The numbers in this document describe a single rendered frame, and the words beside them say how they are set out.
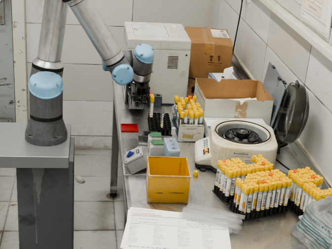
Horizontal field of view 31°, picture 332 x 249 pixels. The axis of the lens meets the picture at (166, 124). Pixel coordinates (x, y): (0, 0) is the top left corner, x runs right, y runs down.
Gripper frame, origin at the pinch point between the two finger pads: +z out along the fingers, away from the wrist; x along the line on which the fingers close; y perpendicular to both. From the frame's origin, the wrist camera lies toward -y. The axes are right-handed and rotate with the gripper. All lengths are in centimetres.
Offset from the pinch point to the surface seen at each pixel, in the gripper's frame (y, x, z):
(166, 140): 37.9, 6.5, -27.9
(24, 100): -90, -61, 115
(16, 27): -114, -65, 73
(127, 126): 14.0, -4.6, -2.8
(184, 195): 63, 10, -35
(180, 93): -9.6, 20.0, 4.3
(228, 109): 13.2, 35.0, -14.0
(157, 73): -14.0, 9.3, -3.4
